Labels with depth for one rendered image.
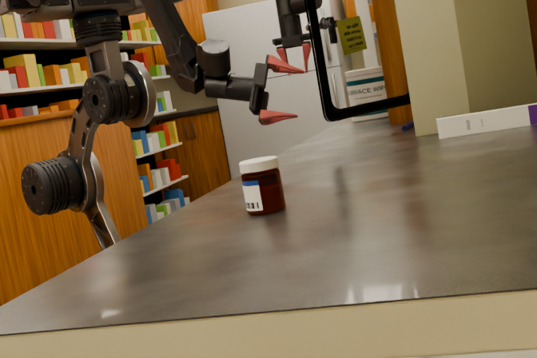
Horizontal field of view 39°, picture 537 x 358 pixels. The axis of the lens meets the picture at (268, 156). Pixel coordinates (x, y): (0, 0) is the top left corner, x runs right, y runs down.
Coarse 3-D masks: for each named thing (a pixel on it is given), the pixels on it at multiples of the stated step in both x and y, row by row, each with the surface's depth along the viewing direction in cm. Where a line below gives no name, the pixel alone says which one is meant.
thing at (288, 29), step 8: (296, 16) 197; (280, 24) 198; (288, 24) 196; (296, 24) 197; (280, 32) 199; (288, 32) 197; (296, 32) 197; (272, 40) 197; (280, 40) 197; (304, 40) 201
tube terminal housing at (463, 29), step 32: (416, 0) 147; (448, 0) 146; (480, 0) 149; (512, 0) 153; (416, 32) 148; (448, 32) 146; (480, 32) 149; (512, 32) 153; (416, 64) 149; (448, 64) 147; (480, 64) 149; (512, 64) 153; (416, 96) 150; (448, 96) 148; (480, 96) 149; (512, 96) 153; (416, 128) 150
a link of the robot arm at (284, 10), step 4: (276, 0) 198; (280, 0) 196; (284, 0) 196; (288, 0) 196; (276, 4) 198; (280, 4) 197; (284, 4) 196; (288, 4) 196; (276, 8) 198; (280, 8) 197; (284, 8) 196; (288, 8) 196; (280, 12) 197; (284, 12) 196; (288, 12) 196; (292, 12) 196; (280, 16) 198; (288, 16) 197
